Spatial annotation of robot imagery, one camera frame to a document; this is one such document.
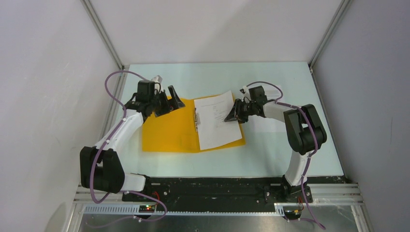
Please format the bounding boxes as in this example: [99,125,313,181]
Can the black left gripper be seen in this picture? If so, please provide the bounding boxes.
[148,86,184,117]

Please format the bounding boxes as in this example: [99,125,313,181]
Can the aluminium corner post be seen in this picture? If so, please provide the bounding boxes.
[308,0,353,73]
[80,0,125,70]

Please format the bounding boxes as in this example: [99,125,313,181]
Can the controller board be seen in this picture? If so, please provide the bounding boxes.
[284,210,301,220]
[138,205,156,213]

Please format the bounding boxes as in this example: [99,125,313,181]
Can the left aluminium corner post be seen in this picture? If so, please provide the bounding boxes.
[80,0,125,70]

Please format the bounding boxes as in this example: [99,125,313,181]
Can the yellow plastic folder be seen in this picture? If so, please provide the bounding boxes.
[142,93,247,154]

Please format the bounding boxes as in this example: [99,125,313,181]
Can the right aluminium corner post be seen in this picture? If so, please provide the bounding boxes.
[308,0,353,73]

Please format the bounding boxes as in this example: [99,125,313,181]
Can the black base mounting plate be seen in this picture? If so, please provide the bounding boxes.
[122,177,313,213]

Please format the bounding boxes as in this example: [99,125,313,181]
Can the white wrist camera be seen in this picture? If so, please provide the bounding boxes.
[151,75,163,93]
[240,86,249,96]

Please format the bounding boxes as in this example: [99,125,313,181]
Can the white text paper sheet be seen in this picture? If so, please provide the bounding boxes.
[246,83,289,133]

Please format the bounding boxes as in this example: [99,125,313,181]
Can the left controller board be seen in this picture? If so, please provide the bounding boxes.
[138,205,156,213]

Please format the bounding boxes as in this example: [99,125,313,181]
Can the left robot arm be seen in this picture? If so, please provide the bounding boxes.
[80,80,185,201]

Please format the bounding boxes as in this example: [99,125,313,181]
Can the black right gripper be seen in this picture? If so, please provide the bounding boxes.
[224,98,256,124]

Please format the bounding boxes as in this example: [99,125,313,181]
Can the aluminium frame rail front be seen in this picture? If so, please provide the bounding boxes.
[73,182,364,205]

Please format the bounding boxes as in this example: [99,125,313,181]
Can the white slotted cable duct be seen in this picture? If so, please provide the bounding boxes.
[84,204,286,217]

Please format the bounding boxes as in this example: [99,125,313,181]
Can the right controller board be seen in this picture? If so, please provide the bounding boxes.
[284,210,301,220]

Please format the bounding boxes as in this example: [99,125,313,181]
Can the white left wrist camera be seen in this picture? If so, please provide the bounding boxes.
[151,75,163,93]

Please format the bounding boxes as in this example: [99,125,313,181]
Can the metal folder clip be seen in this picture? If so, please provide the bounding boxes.
[194,107,201,132]

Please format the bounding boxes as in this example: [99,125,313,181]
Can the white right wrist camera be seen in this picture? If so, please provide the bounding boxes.
[240,86,249,96]

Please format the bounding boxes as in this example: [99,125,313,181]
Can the white printed paper sheets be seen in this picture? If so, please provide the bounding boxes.
[193,90,246,151]

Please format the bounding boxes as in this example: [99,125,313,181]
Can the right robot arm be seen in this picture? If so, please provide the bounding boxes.
[224,86,327,202]

